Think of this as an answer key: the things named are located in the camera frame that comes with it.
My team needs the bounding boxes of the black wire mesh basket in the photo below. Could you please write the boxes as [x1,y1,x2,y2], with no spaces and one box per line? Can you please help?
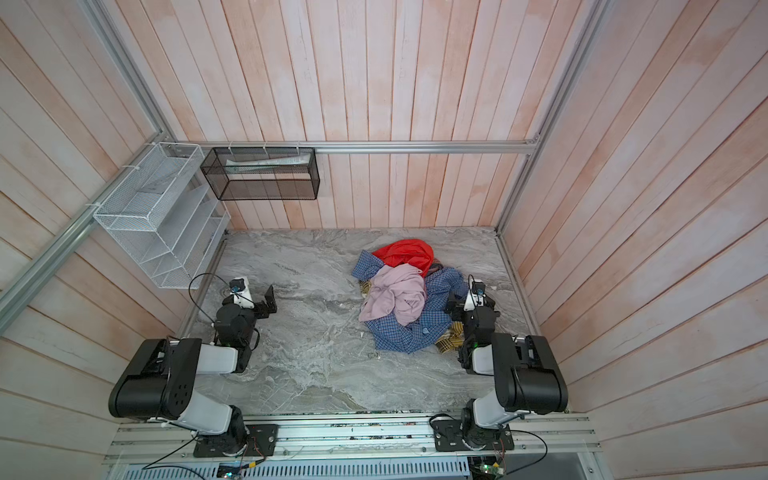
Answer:
[201,146,321,201]

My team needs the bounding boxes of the white slotted cable duct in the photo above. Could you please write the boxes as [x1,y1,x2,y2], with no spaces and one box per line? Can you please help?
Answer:
[108,457,471,479]

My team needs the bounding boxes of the white wire mesh shelf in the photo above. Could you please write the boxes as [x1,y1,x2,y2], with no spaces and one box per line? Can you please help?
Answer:
[94,143,230,290]

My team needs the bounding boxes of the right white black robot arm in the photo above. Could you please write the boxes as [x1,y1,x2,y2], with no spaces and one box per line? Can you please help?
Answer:
[430,293,568,452]

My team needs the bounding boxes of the blue checkered shirt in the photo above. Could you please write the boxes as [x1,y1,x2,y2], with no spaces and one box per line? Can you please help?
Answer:
[352,251,468,353]

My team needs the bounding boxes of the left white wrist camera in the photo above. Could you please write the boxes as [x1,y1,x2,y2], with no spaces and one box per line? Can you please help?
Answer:
[229,277,254,309]

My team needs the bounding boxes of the red cloth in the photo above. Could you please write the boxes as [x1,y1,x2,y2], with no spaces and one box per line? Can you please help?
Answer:
[373,239,435,277]

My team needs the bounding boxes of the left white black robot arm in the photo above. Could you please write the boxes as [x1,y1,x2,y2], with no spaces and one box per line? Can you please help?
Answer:
[108,278,278,459]

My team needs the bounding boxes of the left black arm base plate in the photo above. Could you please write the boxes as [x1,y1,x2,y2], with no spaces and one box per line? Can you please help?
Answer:
[193,423,279,458]

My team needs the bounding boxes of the green circuit board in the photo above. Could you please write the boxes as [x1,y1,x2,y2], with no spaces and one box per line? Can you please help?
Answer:
[469,458,504,480]

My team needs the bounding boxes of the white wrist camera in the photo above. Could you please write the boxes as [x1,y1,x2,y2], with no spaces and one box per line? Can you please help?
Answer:
[229,277,254,309]
[464,275,485,311]

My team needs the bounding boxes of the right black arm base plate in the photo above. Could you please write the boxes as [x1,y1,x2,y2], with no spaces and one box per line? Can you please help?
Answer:
[428,416,514,452]

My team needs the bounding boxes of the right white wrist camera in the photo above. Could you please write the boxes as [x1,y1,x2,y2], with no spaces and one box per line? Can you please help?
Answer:
[464,275,485,311]

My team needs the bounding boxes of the light pink cloth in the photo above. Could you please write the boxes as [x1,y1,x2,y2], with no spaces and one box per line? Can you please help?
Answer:
[359,264,427,326]

